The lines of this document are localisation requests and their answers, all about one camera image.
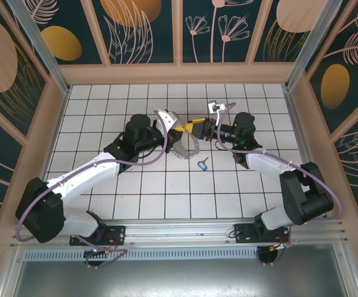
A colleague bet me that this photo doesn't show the aluminium table side rail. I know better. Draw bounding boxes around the aluminium table side rail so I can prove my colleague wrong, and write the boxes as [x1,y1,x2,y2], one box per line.
[282,87,338,221]

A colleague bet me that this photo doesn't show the perforated grey cable duct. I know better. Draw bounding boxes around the perforated grey cable duct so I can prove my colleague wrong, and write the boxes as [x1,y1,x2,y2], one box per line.
[22,249,262,261]

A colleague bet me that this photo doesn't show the aluminium corner post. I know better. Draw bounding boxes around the aluminium corner post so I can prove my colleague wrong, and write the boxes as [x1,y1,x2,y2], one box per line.
[283,0,351,91]
[5,0,72,95]

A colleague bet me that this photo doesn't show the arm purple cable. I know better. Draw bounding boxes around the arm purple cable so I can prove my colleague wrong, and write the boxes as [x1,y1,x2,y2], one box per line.
[14,108,172,269]
[216,101,343,267]

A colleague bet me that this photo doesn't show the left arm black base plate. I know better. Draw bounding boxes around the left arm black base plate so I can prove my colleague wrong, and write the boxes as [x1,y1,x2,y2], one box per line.
[69,225,127,247]

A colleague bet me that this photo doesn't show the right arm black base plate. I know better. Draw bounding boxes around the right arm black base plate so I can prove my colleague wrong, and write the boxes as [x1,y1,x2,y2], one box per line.
[234,222,291,245]

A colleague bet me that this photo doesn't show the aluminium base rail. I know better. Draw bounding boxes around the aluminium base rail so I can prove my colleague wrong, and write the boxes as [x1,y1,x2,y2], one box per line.
[10,218,349,248]

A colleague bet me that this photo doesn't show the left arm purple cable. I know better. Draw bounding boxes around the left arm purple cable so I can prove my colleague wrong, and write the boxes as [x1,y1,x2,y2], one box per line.
[14,108,172,269]

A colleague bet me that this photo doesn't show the grey metal sheet panel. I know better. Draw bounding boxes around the grey metal sheet panel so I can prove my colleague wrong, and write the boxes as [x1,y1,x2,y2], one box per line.
[0,244,358,297]

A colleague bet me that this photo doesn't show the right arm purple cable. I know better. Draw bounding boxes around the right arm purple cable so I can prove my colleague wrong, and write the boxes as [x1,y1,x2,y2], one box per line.
[216,101,343,267]

